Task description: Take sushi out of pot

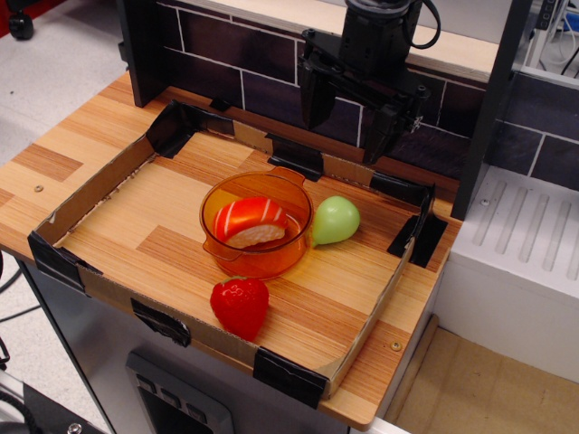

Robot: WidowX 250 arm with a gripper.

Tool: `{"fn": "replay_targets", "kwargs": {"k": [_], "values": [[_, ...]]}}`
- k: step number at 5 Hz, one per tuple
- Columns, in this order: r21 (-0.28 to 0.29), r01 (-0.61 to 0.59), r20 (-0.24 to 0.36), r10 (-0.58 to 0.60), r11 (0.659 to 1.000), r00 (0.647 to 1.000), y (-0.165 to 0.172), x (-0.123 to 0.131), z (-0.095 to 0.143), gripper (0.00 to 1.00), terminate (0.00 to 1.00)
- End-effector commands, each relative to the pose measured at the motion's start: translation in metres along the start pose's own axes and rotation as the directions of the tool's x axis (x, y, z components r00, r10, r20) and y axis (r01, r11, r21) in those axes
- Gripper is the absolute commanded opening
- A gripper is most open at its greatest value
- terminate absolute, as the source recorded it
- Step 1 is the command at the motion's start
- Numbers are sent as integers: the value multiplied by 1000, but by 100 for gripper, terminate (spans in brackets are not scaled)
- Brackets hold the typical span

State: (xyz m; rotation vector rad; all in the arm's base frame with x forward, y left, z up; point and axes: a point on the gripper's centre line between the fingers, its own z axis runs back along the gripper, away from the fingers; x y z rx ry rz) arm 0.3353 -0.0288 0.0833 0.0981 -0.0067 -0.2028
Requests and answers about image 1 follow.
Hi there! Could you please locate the green toy pear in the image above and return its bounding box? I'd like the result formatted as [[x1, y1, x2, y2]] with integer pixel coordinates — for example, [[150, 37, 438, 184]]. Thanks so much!
[[311, 196, 361, 247]]

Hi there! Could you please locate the grey oven control panel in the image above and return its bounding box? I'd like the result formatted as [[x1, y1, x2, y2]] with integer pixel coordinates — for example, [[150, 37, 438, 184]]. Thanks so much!
[[126, 353, 234, 433]]

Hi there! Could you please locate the white toy sink drainboard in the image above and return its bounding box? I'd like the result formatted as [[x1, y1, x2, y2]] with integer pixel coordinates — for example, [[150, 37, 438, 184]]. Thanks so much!
[[434, 166, 578, 382]]

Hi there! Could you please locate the salmon nigiri sushi toy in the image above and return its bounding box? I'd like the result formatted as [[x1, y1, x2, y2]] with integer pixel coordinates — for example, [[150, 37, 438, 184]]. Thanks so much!
[[213, 197, 289, 249]]

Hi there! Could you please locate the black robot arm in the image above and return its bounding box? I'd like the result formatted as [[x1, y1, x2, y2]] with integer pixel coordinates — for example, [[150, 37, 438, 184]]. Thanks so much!
[[299, 1, 439, 164]]

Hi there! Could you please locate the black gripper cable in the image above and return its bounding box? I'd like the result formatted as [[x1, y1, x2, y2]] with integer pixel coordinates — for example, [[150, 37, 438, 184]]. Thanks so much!
[[405, 0, 442, 50]]

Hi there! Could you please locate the red toy strawberry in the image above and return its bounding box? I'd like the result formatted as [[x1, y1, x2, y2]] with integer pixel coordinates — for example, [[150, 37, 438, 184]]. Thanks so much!
[[210, 277, 270, 342]]

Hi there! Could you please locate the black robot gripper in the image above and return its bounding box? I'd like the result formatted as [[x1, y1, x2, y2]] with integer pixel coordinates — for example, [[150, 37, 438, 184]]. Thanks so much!
[[299, 8, 431, 165]]

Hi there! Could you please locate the orange transparent plastic pot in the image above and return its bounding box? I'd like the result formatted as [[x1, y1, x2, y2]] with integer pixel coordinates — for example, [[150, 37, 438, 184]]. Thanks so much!
[[200, 167, 314, 279]]

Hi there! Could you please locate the cardboard fence with black tape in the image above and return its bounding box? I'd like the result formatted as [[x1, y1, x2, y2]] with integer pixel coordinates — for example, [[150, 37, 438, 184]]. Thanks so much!
[[28, 101, 449, 407]]

